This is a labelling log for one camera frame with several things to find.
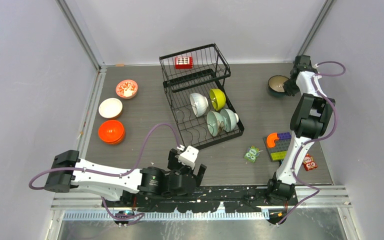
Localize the dark blue glazed bowl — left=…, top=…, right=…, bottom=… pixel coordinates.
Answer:
left=267, top=75, right=289, bottom=98

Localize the celadon bowl with flower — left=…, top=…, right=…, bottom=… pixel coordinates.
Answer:
left=206, top=110, right=226, bottom=137

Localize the white bowl red floral pattern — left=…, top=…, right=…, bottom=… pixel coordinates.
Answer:
left=115, top=79, right=139, bottom=99

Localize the black wire dish rack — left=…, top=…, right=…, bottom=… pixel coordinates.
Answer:
left=159, top=43, right=245, bottom=150

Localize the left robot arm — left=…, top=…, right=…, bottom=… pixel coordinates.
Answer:
left=44, top=146, right=207, bottom=207

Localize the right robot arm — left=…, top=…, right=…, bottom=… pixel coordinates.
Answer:
left=265, top=55, right=335, bottom=205

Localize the green owl toy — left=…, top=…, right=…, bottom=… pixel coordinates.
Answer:
left=243, top=145, right=261, bottom=163

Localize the mint textured bowl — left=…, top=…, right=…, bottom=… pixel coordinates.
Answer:
left=220, top=108, right=239, bottom=132

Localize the white ribbed bowl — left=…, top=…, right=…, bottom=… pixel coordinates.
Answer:
left=189, top=92, right=209, bottom=117

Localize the yellow-green bowl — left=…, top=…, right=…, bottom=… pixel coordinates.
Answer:
left=209, top=88, right=227, bottom=111

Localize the orange curved block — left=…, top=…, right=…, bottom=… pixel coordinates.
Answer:
left=266, top=132, right=280, bottom=149

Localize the grey building block plate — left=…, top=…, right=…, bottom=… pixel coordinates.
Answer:
left=263, top=132, right=292, bottom=162

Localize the red box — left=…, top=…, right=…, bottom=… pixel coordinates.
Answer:
left=174, top=56, right=194, bottom=70

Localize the red owl card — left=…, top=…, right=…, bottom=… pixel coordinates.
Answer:
left=302, top=153, right=318, bottom=172

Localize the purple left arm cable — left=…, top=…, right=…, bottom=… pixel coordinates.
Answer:
left=28, top=122, right=184, bottom=226

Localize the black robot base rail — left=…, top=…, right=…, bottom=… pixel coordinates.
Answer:
left=105, top=185, right=298, bottom=213

